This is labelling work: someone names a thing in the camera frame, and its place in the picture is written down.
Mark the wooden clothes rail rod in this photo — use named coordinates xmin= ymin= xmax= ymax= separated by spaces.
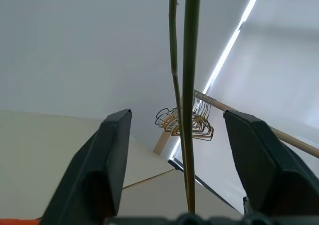
xmin=193 ymin=90 xmax=319 ymax=159

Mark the orange fabric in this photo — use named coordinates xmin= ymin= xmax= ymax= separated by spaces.
xmin=0 ymin=218 xmax=42 ymax=225

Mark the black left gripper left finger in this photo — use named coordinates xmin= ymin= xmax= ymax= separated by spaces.
xmin=39 ymin=108 xmax=132 ymax=225

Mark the ceiling light strip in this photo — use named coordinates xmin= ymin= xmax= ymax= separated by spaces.
xmin=168 ymin=0 xmax=265 ymax=161

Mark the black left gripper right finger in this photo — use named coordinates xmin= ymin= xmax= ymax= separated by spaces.
xmin=223 ymin=109 xmax=319 ymax=225

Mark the white wire hanger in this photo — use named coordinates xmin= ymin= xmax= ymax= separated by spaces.
xmin=156 ymin=111 xmax=180 ymax=133

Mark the bunch of wire hangers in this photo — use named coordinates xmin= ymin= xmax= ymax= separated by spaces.
xmin=170 ymin=99 xmax=215 ymax=141

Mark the black wire hanger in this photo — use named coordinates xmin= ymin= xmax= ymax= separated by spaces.
xmin=156 ymin=108 xmax=178 ymax=126

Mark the wooden rack post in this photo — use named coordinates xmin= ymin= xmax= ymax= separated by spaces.
xmin=153 ymin=95 xmax=185 ymax=156

